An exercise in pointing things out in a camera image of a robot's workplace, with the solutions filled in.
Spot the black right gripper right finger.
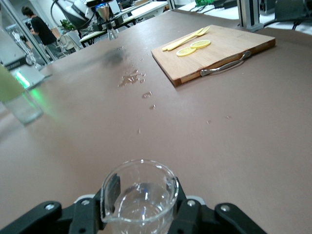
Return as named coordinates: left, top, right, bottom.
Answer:
left=168, top=184, right=269, bottom=234

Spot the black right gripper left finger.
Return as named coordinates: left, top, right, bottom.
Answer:
left=0, top=175, right=122, bottom=234

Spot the small clear glass measuring cup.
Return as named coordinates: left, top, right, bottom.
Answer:
left=100, top=159, right=180, bottom=234

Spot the white office desk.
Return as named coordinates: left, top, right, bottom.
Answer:
left=80, top=1, right=169, bottom=42

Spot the green potted plant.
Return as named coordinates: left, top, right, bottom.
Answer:
left=59, top=19, right=76, bottom=33

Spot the yellow plastic knife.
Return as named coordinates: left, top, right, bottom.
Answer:
left=161, top=28, right=204, bottom=51

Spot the person in black shirt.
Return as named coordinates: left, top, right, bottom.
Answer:
left=21, top=6, right=60, bottom=61

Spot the lemon slice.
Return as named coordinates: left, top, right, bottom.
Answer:
left=189, top=39, right=212, bottom=49
left=175, top=46, right=197, bottom=58

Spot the brown table cover sheet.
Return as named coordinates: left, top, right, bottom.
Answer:
left=0, top=9, right=312, bottom=234

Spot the yellow plastic fork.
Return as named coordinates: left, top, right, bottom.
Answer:
left=167, top=26, right=211, bottom=51

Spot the wooden cutting board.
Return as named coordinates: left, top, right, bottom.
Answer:
left=151, top=24, right=277, bottom=87

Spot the metal cutting board handle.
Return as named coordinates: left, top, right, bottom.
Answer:
left=199, top=50, right=252, bottom=78

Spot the aluminium profile post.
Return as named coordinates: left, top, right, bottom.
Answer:
left=237, top=0, right=264, bottom=32

